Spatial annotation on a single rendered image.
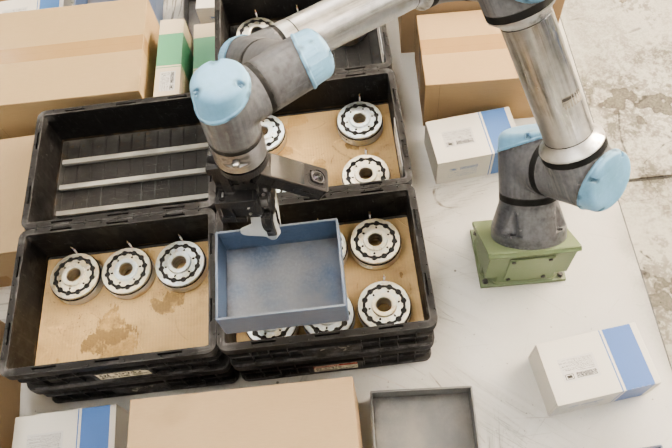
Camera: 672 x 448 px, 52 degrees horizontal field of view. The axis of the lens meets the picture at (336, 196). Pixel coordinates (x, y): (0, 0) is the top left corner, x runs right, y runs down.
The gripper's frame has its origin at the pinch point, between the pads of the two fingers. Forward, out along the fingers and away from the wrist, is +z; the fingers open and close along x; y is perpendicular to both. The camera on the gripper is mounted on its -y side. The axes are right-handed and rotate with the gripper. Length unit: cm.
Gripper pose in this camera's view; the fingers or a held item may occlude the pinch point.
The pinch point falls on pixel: (278, 230)
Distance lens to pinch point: 112.1
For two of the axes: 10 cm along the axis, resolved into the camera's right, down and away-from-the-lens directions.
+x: 0.3, 8.2, -5.8
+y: -10.0, 0.8, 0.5
